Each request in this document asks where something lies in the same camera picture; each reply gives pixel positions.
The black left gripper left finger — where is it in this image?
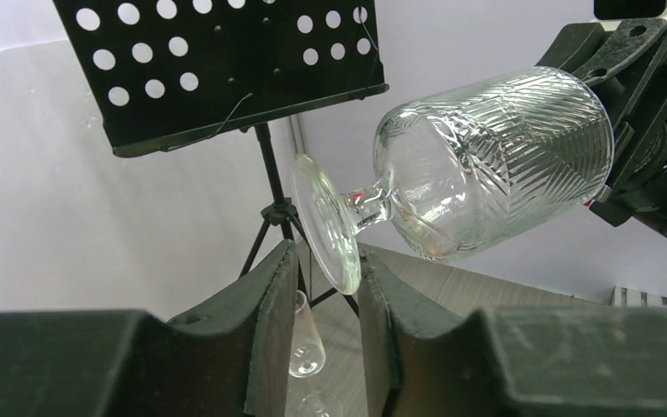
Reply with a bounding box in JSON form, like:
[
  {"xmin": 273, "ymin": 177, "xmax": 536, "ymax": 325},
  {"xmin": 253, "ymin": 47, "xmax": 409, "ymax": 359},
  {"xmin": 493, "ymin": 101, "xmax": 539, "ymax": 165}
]
[{"xmin": 0, "ymin": 241, "xmax": 298, "ymax": 416}]

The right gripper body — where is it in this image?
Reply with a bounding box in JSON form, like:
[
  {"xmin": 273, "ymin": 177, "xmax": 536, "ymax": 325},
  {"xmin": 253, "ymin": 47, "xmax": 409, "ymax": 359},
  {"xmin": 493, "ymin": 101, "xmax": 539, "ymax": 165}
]
[{"xmin": 589, "ymin": 62, "xmax": 667, "ymax": 239}]

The clear champagne flute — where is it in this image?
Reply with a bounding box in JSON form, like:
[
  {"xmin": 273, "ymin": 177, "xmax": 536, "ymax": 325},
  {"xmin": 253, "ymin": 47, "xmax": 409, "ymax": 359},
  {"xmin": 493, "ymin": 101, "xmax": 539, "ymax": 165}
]
[{"xmin": 288, "ymin": 289, "xmax": 343, "ymax": 417}]

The black music stand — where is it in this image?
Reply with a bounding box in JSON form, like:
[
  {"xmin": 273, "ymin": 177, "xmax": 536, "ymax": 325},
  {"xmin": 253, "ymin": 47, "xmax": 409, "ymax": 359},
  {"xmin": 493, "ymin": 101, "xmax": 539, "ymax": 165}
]
[{"xmin": 51, "ymin": 0, "xmax": 391, "ymax": 318}]

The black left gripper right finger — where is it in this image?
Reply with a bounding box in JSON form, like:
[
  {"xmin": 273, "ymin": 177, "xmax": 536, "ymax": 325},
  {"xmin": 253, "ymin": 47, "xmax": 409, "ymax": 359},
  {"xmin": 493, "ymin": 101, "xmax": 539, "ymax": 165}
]
[{"xmin": 358, "ymin": 252, "xmax": 667, "ymax": 416}]

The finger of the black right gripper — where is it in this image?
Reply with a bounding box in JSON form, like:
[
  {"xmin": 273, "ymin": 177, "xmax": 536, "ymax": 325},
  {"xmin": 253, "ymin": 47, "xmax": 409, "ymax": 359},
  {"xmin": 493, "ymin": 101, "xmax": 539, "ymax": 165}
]
[{"xmin": 534, "ymin": 18, "xmax": 667, "ymax": 133}]

